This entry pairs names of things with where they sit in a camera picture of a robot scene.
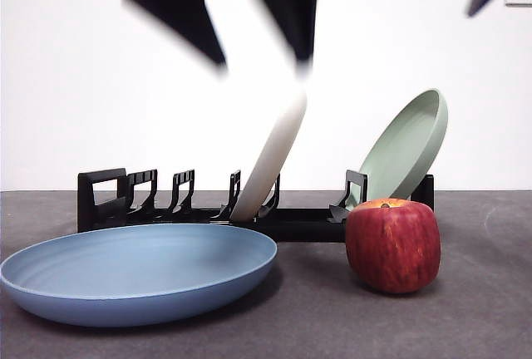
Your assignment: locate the blue round plate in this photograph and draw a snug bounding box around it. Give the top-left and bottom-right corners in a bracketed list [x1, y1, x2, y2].
[0, 223, 279, 329]

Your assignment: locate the white round plate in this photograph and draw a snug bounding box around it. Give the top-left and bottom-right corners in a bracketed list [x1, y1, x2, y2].
[230, 82, 309, 224]

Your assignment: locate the black plate rack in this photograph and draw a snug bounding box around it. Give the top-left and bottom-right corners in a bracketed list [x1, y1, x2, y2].
[77, 167, 436, 244]

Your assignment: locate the red apple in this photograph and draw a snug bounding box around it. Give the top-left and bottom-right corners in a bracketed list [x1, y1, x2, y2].
[345, 198, 442, 295]

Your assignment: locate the green round plate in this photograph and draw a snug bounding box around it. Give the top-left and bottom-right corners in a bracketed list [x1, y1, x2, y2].
[357, 88, 451, 203]

